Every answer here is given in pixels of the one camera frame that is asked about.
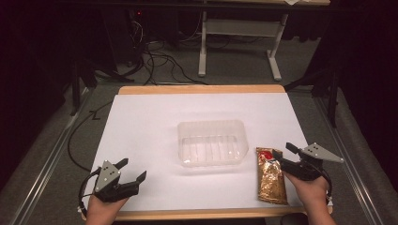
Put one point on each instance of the dark computer tower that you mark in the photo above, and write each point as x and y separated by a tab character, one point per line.
123	34

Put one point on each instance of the gold snack packet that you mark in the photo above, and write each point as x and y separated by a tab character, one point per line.
271	178

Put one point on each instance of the metal floor rail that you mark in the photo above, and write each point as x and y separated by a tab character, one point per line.
53	150
347	150

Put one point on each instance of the person's right hand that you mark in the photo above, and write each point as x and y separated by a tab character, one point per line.
308	190

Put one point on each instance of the black stand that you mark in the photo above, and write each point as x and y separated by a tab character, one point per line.
331	93
76	87

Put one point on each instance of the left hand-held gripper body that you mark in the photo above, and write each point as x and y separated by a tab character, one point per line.
108	182

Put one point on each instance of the clear plastic container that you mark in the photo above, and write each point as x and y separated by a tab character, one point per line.
212	143

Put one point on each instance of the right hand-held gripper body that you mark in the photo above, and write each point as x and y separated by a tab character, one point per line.
308	162

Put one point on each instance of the white paper sheet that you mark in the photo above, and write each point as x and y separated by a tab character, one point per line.
150	137

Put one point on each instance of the person's left hand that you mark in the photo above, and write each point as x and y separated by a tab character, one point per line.
101	208

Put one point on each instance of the white desk frame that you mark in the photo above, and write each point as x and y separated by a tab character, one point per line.
241	28

